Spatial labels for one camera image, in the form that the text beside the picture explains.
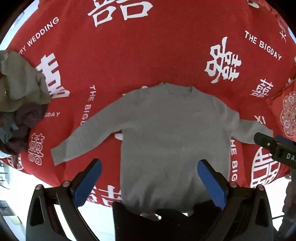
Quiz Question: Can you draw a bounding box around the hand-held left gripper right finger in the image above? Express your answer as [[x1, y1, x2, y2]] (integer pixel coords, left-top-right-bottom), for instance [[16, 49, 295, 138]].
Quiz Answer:
[[197, 159, 274, 241]]

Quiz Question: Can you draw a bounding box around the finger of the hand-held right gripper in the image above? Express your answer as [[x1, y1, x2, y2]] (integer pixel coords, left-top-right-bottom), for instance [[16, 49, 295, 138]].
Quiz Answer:
[[254, 133, 278, 152], [275, 135, 296, 147]]

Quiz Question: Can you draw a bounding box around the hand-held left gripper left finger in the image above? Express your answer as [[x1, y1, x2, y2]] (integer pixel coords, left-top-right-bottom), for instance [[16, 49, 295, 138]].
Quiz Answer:
[[25, 159, 102, 241]]

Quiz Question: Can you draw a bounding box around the grey knitted sweater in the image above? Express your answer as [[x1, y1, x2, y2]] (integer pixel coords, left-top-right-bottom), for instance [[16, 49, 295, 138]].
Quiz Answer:
[[51, 82, 274, 215]]

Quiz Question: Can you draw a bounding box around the red patterned cushion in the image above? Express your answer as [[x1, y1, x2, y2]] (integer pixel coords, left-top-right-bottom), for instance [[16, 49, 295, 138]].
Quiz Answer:
[[266, 91, 296, 142]]

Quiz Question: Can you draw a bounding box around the dark maroon garment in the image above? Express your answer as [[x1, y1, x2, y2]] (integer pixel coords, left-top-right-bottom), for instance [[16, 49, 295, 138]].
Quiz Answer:
[[0, 103, 48, 156]]

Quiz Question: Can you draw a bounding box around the blue garment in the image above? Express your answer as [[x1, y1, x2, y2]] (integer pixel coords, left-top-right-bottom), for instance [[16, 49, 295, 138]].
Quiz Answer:
[[0, 112, 19, 143]]

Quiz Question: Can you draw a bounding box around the olive green garment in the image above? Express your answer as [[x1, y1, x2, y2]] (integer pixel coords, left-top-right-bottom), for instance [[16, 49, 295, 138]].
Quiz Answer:
[[0, 50, 51, 113]]

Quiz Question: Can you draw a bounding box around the red printed blanket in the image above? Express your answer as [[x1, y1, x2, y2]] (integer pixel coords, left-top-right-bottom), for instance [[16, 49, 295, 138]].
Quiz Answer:
[[5, 0, 296, 208]]

